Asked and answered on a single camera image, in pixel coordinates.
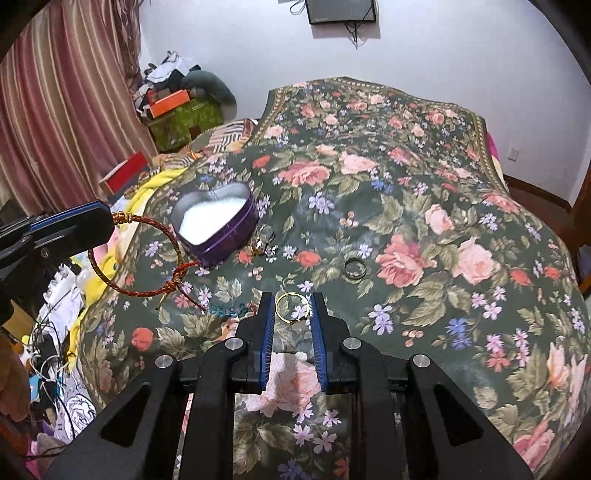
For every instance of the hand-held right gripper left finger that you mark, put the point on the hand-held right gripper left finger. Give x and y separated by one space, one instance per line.
265 344

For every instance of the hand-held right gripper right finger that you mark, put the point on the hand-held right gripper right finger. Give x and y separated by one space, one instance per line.
318 344

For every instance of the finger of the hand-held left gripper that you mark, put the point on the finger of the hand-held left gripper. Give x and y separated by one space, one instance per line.
64 218
69 240

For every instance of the purple heart-shaped tin box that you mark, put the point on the purple heart-shaped tin box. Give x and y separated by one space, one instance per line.
217 217

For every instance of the person's left forearm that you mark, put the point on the person's left forearm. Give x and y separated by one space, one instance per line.
13 378

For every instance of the red box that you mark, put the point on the red box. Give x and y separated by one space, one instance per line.
127 173

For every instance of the striped pink curtain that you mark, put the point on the striped pink curtain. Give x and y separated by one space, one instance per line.
60 115

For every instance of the green patterned box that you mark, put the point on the green patterned box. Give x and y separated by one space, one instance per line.
184 127

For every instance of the orange box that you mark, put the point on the orange box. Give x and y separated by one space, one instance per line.
168 104

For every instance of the floral blanket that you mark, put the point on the floral blanket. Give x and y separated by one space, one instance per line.
415 221

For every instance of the pile of clothes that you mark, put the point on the pile of clothes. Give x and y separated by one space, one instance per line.
159 74

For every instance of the striped patchwork quilt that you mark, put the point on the striped patchwork quilt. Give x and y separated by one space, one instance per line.
221 136

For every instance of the pink bed sheet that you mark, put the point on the pink bed sheet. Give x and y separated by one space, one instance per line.
493 145

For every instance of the wooden baseboard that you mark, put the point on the wooden baseboard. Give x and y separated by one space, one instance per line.
535 189

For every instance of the white wall outlet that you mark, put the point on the white wall outlet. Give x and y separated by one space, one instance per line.
513 154

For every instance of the black wall monitor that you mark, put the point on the black wall monitor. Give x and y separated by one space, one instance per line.
339 10

